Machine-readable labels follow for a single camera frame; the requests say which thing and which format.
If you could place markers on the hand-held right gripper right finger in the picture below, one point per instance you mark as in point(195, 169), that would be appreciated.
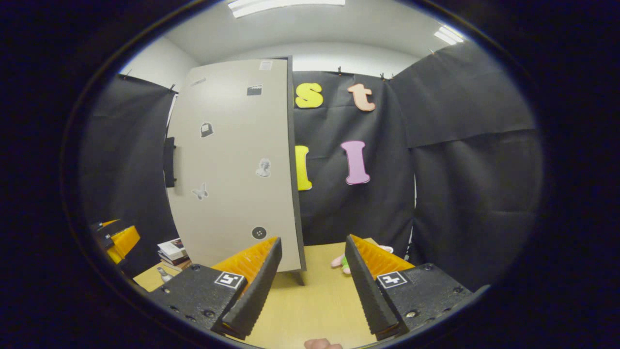
point(370, 295)

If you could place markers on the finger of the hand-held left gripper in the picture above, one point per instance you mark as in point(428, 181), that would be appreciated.
point(104, 225)
point(121, 242)

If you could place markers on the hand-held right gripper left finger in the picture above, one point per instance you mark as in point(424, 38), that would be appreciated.
point(254, 295)

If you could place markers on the beige cabinet door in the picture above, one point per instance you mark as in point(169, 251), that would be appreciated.
point(232, 145)

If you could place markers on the green pink plush toy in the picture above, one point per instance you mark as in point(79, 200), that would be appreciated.
point(340, 264)

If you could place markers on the white cover book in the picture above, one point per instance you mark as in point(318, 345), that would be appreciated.
point(172, 248)

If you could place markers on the thick paperback book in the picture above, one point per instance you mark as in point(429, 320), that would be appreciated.
point(175, 262)
point(181, 267)

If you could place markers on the black backdrop cloth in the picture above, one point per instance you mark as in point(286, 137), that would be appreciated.
point(460, 169)

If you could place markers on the ceiling light panel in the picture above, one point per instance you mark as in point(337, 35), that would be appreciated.
point(449, 35)
point(286, 6)

